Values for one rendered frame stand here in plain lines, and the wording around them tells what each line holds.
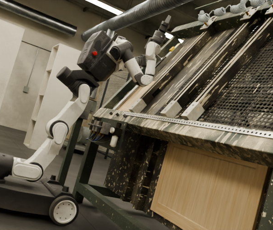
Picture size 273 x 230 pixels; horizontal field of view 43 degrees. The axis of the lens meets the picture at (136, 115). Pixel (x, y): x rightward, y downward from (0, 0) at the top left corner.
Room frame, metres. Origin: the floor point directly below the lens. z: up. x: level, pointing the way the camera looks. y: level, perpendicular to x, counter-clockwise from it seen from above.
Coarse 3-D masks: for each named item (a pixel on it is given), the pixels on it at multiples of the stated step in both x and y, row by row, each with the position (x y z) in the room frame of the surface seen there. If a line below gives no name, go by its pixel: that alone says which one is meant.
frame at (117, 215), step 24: (96, 144) 3.24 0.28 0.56; (144, 144) 2.82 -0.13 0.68; (120, 168) 3.09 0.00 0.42; (144, 168) 2.63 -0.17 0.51; (72, 192) 3.28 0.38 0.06; (96, 192) 2.96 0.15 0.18; (120, 192) 2.99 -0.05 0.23; (144, 192) 2.61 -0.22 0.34; (264, 192) 1.73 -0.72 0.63; (120, 216) 2.41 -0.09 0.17; (264, 216) 1.41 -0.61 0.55
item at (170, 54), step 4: (180, 44) 3.27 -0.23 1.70; (176, 48) 3.26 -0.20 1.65; (172, 52) 3.24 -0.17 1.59; (168, 56) 3.23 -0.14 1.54; (172, 56) 3.25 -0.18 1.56; (164, 60) 3.21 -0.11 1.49; (168, 60) 3.23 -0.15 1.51; (160, 64) 3.20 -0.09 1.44; (164, 64) 3.22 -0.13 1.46; (156, 68) 3.19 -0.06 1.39; (160, 68) 3.21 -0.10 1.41; (156, 72) 3.19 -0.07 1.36; (136, 88) 3.12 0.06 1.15; (132, 92) 3.11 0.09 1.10; (128, 96) 3.09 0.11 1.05; (124, 100) 3.08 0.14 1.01; (120, 104) 3.07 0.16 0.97; (116, 108) 3.05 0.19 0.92
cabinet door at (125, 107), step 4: (140, 88) 3.10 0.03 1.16; (144, 88) 3.04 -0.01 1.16; (148, 88) 2.98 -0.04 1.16; (136, 92) 3.09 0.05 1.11; (140, 92) 3.03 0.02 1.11; (132, 96) 3.07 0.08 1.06; (136, 96) 3.02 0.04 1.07; (128, 100) 3.06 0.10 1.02; (132, 100) 3.01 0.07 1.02; (124, 104) 3.05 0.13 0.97; (128, 104) 3.00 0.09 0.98; (132, 104) 2.94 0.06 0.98; (120, 108) 3.04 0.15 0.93; (124, 108) 2.98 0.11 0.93; (128, 108) 2.92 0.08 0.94
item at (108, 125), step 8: (96, 120) 2.88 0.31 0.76; (104, 120) 2.99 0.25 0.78; (112, 120) 2.85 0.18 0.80; (96, 128) 2.83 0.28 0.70; (104, 128) 2.71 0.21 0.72; (112, 128) 2.60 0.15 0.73; (120, 128) 2.68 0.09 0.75; (96, 136) 3.05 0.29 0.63; (104, 136) 2.83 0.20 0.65; (112, 136) 2.63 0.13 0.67; (120, 136) 2.65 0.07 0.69; (104, 144) 2.86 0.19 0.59; (112, 144) 2.61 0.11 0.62; (120, 144) 2.62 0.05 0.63
